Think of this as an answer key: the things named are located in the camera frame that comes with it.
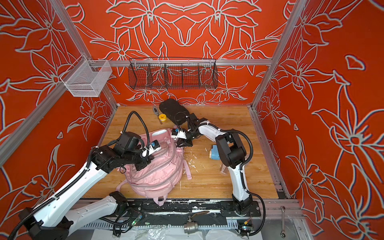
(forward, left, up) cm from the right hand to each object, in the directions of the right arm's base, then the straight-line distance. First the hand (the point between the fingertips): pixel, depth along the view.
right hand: (176, 142), depth 91 cm
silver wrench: (-45, -50, -7) cm, 68 cm away
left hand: (-14, +10, +13) cm, 22 cm away
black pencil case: (+30, +3, -3) cm, 30 cm away
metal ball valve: (-42, -8, -3) cm, 43 cm away
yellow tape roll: (+25, +12, -5) cm, 28 cm away
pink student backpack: (-24, +6, +8) cm, 26 cm away
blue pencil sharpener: (-7, -23, -2) cm, 24 cm away
